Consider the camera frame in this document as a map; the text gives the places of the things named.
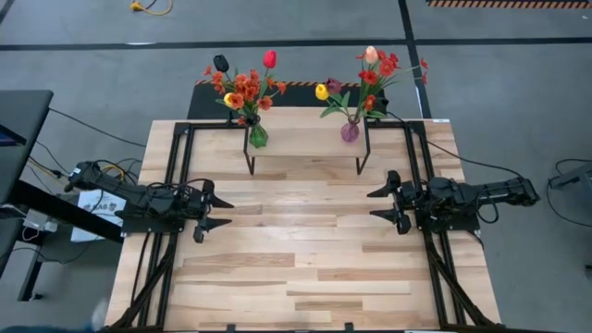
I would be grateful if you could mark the wooden shelf black legs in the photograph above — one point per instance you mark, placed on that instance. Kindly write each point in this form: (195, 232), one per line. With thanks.
(305, 143)

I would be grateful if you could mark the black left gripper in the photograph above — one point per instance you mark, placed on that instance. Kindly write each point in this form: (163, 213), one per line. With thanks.
(203, 210)

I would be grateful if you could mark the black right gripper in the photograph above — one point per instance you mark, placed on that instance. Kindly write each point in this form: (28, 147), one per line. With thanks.
(404, 201)

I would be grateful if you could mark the white printed paper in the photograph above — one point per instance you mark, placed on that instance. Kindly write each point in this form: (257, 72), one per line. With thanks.
(92, 203)

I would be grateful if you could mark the black desk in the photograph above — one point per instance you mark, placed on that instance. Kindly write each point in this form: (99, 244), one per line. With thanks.
(23, 129)

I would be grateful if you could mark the orange artificial flower bunch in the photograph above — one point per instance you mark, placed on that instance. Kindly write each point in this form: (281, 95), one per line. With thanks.
(384, 69)
(245, 88)

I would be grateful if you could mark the green glass vase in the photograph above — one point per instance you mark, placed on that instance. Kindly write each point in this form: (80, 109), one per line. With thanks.
(258, 136)

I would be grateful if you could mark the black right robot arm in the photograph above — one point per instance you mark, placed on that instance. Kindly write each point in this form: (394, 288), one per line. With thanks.
(481, 194)

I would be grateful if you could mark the yellow artificial tulip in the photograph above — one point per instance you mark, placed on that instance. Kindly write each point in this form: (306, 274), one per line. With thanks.
(322, 91)
(228, 99)

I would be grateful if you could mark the black striped floor mat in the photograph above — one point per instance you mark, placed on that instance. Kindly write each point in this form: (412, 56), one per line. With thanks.
(203, 104)
(509, 3)

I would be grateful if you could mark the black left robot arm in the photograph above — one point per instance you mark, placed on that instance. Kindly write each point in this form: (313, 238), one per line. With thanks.
(120, 189)

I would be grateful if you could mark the red artificial tulip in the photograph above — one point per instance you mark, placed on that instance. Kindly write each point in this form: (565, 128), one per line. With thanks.
(269, 59)

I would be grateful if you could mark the pink glass vase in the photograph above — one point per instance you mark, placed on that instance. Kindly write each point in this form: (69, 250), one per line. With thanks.
(350, 131)

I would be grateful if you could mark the cream artificial tulip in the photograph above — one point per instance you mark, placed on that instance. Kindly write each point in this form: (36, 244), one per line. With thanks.
(371, 54)

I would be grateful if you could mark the black aluminium table frame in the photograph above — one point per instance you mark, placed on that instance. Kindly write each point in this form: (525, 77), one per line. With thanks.
(208, 125)

